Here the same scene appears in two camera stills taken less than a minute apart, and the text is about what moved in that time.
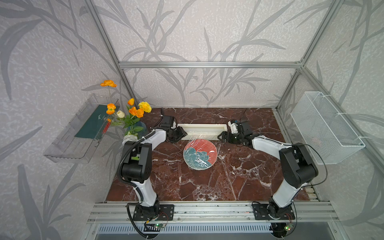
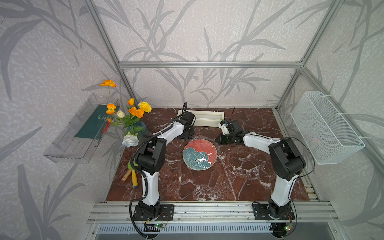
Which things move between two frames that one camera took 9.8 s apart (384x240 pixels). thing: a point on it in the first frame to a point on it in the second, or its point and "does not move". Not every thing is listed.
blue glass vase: [138, 128] does not move
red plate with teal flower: [200, 154] does not move
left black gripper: [181, 133] to [192, 133]
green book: [93, 127] does not move
